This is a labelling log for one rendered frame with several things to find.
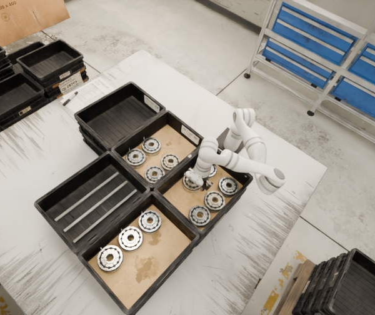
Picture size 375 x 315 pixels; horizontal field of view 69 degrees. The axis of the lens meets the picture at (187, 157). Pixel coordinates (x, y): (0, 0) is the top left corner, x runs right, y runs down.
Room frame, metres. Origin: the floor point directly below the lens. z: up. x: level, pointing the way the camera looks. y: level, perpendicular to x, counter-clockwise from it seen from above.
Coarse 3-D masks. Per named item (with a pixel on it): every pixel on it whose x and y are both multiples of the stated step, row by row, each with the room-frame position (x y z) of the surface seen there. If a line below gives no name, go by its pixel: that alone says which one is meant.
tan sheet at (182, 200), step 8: (192, 168) 0.74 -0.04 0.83; (216, 176) 0.72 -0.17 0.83; (224, 176) 0.73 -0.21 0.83; (176, 184) 0.63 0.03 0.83; (216, 184) 0.68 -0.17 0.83; (240, 184) 0.70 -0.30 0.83; (168, 192) 0.58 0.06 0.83; (176, 192) 0.59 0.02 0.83; (184, 192) 0.60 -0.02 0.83; (192, 192) 0.60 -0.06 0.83; (200, 192) 0.61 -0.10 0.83; (168, 200) 0.54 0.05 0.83; (176, 200) 0.55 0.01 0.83; (184, 200) 0.56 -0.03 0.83; (192, 200) 0.56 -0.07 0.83; (200, 200) 0.57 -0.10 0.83; (184, 208) 0.51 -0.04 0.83; (200, 216) 0.49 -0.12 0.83
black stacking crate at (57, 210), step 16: (112, 160) 0.66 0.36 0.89; (80, 176) 0.53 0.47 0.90; (96, 176) 0.59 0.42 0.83; (128, 176) 0.60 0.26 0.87; (64, 192) 0.46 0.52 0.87; (80, 192) 0.49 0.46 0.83; (96, 192) 0.50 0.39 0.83; (128, 192) 0.54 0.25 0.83; (48, 208) 0.38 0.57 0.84; (64, 208) 0.40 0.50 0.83; (80, 208) 0.41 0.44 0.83; (96, 208) 0.43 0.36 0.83; (64, 224) 0.33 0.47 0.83; (80, 224) 0.34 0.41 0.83; (80, 240) 0.28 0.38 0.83
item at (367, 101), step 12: (372, 48) 2.19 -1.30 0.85; (360, 60) 2.20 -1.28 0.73; (372, 60) 2.16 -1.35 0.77; (360, 72) 2.17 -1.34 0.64; (372, 72) 2.13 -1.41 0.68; (348, 84) 2.17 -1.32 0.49; (336, 96) 2.19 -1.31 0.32; (348, 96) 2.14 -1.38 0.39; (360, 96) 2.10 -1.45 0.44; (372, 96) 2.06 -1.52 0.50; (360, 108) 2.07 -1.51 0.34; (372, 108) 2.03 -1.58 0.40
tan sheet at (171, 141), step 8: (168, 128) 0.97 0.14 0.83; (152, 136) 0.89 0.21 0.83; (160, 136) 0.91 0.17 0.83; (168, 136) 0.92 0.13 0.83; (176, 136) 0.93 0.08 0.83; (168, 144) 0.86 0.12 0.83; (176, 144) 0.87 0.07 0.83; (184, 144) 0.88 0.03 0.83; (160, 152) 0.80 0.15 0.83; (168, 152) 0.81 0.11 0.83; (176, 152) 0.82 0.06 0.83; (184, 152) 0.83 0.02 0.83; (152, 160) 0.74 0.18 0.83; (160, 160) 0.75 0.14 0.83; (144, 168) 0.69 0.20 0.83
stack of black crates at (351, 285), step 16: (352, 256) 0.53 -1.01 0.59; (368, 256) 0.55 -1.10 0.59; (320, 272) 0.50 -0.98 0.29; (336, 272) 0.45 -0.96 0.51; (352, 272) 0.48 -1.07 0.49; (368, 272) 0.49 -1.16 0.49; (304, 288) 0.41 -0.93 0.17; (320, 288) 0.38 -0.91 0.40; (336, 288) 0.35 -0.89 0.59; (352, 288) 0.39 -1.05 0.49; (368, 288) 0.41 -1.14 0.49; (304, 304) 0.29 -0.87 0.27; (320, 304) 0.27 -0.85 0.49; (336, 304) 0.29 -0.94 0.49; (352, 304) 0.31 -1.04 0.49; (368, 304) 0.32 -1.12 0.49
